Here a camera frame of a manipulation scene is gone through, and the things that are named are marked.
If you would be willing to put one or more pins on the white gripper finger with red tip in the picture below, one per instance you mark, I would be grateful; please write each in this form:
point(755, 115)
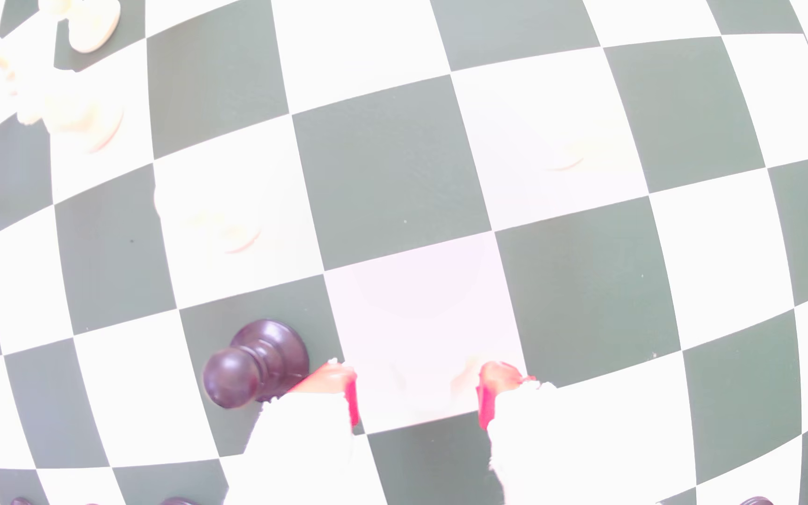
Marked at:
point(299, 449)
point(551, 456)

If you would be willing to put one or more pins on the white chess piece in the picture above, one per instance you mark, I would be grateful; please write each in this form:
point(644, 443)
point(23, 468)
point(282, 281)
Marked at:
point(456, 379)

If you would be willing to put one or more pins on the white chess pawn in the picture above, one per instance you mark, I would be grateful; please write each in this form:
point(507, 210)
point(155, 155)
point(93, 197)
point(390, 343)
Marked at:
point(576, 158)
point(92, 28)
point(228, 235)

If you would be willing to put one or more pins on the green white chess board mat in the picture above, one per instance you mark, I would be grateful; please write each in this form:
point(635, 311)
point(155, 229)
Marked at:
point(390, 168)

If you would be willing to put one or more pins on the white chess knight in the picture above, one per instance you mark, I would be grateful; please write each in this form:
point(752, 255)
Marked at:
point(74, 112)

